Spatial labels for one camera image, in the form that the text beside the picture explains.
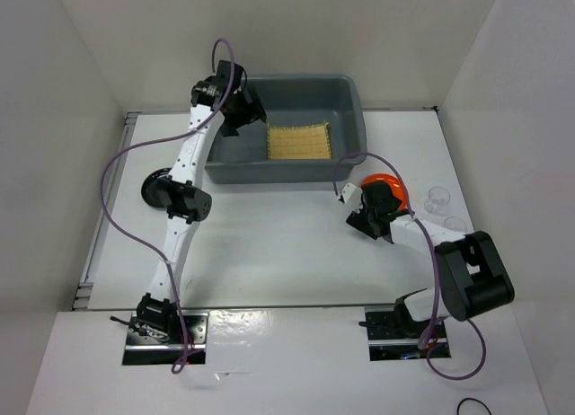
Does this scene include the orange round plate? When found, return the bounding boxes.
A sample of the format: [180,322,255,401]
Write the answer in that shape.
[360,172,407,210]

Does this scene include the clear glass cup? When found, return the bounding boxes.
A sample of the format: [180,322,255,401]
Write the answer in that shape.
[444,216,467,233]
[424,186,451,214]

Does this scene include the woven bamboo placemat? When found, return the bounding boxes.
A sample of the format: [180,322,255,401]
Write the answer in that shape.
[266,121,332,160]

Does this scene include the black round plate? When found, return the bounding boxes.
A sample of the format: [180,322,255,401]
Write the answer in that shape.
[140,167,171,210]

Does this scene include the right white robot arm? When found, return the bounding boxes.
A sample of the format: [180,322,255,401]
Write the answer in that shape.
[339,181,515,337]

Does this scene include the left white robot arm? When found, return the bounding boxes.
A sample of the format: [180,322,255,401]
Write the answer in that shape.
[137,60,267,343]

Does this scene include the grey plastic bin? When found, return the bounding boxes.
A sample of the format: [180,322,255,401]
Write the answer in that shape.
[206,74,367,184]

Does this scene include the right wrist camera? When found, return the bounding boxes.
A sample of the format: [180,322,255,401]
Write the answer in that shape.
[338,182,363,208]

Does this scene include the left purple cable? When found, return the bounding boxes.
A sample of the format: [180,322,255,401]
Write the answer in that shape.
[99,38,237,375]

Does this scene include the purple cable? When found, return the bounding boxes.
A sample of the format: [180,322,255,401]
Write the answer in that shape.
[99,38,237,375]
[332,152,490,381]

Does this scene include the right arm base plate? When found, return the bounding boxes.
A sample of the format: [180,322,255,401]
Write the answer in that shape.
[358,305,451,362]

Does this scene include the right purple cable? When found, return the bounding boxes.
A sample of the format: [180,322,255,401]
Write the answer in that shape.
[332,152,490,381]

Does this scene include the black cable loop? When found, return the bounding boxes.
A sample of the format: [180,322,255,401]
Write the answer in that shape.
[457,397,491,415]

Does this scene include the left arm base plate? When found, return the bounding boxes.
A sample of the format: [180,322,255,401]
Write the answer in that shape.
[119,311,208,366]

